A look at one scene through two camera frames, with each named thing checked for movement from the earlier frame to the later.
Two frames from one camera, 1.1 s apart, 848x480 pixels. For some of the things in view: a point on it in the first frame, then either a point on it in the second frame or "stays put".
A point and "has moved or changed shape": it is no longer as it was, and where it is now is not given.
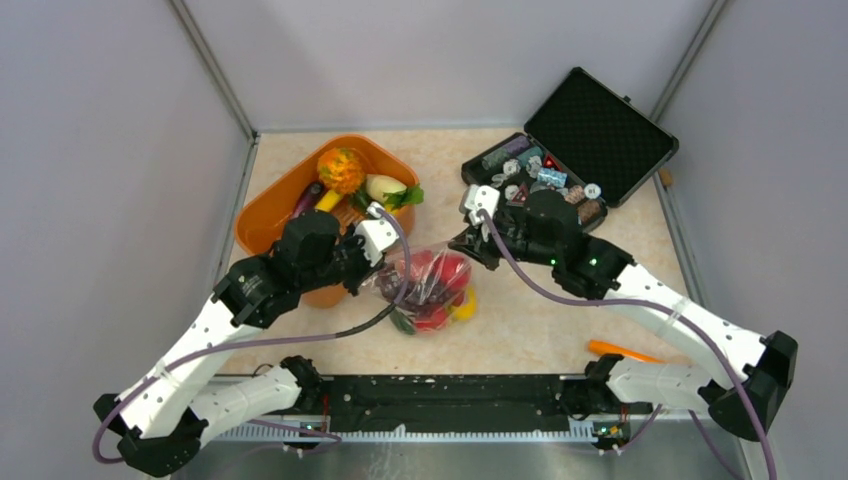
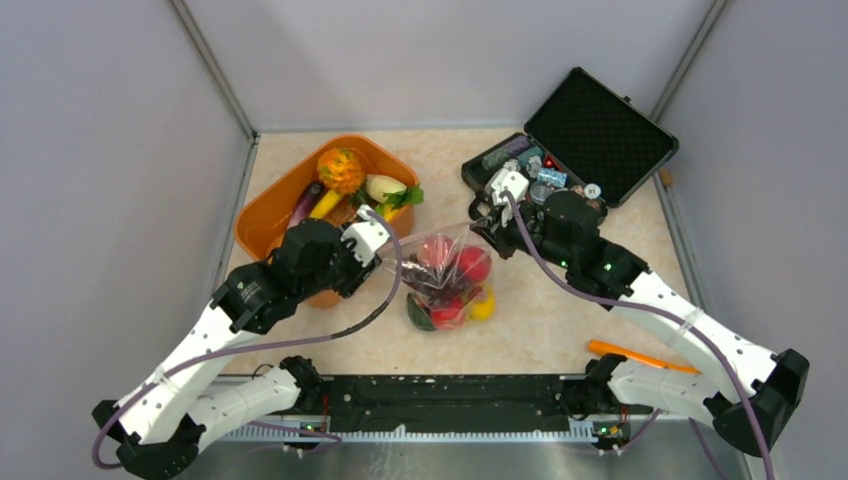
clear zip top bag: (439, 291) has moved or changed shape
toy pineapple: (340, 169) stays put
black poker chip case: (587, 141) stays put
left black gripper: (366, 269) stays put
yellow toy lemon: (466, 312) to (483, 310)
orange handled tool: (601, 347) stays put
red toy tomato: (451, 273) has moved or changed shape
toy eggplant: (309, 198) stays put
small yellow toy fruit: (329, 200) stays put
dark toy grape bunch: (405, 292) to (439, 291)
